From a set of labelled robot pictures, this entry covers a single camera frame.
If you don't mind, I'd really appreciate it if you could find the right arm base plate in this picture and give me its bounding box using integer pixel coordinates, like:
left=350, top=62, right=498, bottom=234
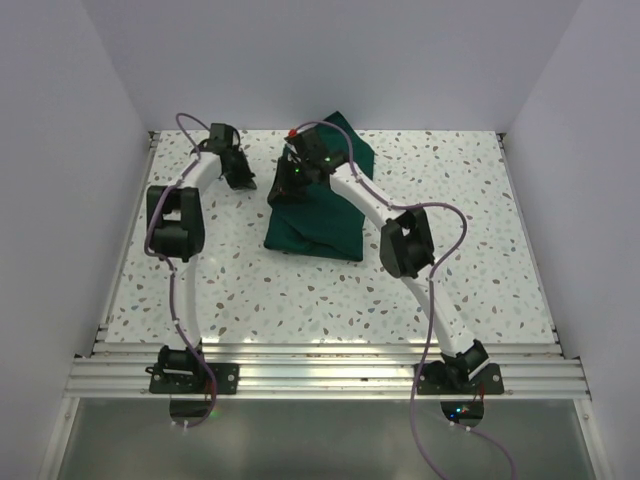
left=413, top=361, right=505, bottom=396

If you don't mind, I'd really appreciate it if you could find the green surgical drape cloth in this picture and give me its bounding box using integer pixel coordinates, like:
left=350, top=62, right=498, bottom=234
left=263, top=110, right=377, bottom=263

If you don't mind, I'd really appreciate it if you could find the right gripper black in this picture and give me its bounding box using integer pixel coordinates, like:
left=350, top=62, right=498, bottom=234
left=267, top=157, right=311, bottom=204

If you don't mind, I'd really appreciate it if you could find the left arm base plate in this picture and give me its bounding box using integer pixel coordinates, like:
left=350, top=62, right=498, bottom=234
left=145, top=363, right=240, bottom=395

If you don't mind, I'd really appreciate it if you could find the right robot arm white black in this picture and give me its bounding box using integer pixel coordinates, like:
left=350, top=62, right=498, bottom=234
left=270, top=121, right=489, bottom=393

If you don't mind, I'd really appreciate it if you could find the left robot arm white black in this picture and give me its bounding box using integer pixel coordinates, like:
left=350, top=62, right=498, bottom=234
left=144, top=123, right=256, bottom=393

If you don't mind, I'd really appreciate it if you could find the aluminium rail frame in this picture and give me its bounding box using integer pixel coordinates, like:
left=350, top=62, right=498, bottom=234
left=63, top=342, right=590, bottom=400

